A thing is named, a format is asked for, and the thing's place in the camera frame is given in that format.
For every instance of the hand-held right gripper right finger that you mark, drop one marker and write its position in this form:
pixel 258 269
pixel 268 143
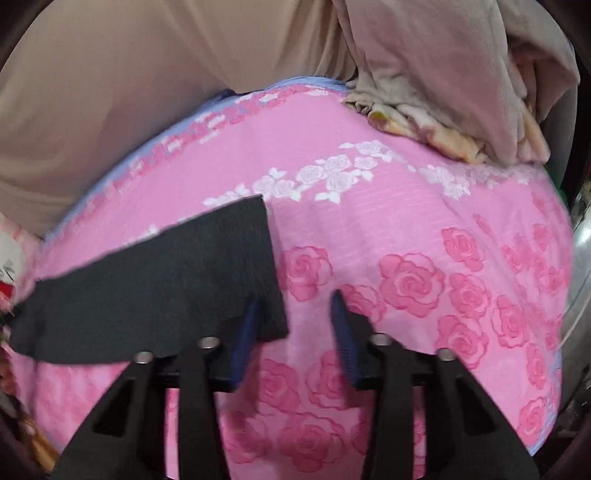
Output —
pixel 340 323

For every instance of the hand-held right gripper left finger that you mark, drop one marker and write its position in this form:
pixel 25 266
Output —
pixel 251 325

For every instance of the dark grey pants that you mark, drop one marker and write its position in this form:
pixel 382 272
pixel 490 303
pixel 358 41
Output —
pixel 152 286

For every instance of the pink rose print blanket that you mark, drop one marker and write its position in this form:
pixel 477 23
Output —
pixel 397 258

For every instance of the floral cream pillow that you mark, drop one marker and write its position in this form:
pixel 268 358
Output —
pixel 461 134

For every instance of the white pink printed pillow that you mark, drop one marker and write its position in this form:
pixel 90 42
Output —
pixel 14 263

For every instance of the beige smooth sheet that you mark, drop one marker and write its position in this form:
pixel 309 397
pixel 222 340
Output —
pixel 138 106

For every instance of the silver metal object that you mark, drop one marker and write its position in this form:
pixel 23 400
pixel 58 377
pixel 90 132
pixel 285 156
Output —
pixel 579 258

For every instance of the beige plush blanket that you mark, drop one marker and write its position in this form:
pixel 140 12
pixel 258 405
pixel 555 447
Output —
pixel 443 55

